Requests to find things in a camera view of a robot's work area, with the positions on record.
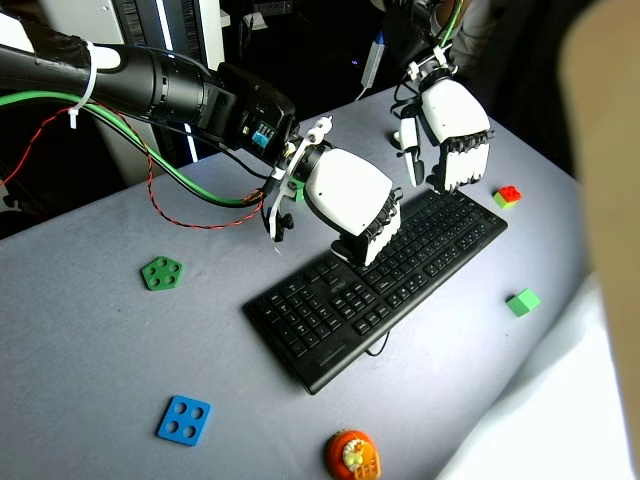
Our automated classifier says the black computer keyboard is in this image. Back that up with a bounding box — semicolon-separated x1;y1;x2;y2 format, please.
242;188;509;397

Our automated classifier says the red and green brick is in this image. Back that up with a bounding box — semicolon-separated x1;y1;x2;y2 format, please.
491;184;524;210

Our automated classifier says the green pentagon block with holes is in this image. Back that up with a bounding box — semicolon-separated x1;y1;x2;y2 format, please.
140;255;185;293

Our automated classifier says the green cube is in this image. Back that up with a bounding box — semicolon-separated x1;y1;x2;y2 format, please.
505;287;543;319

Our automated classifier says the blurred tan panel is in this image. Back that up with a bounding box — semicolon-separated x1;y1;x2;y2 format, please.
556;0;640;480

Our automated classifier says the orange toy cake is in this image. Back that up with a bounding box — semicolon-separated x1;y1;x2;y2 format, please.
323;428;383;480

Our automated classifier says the grey table cloth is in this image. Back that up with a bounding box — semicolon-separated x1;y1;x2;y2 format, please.
0;84;597;480

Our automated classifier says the white zip tie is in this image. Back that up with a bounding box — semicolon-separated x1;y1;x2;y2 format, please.
66;41;122;130

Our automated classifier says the blue square block with holes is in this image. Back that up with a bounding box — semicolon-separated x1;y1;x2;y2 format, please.
156;394;213;448

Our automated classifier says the white adapter with cable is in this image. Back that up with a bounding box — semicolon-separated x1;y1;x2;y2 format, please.
355;29;389;102

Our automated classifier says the black keyboard cable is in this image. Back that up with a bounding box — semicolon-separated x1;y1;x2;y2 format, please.
364;329;392;358

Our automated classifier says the green cable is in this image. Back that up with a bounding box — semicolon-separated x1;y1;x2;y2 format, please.
0;91;264;208
437;0;466;47

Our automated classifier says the red and black twisted wire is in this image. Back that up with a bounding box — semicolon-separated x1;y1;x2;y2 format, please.
0;106;265;232

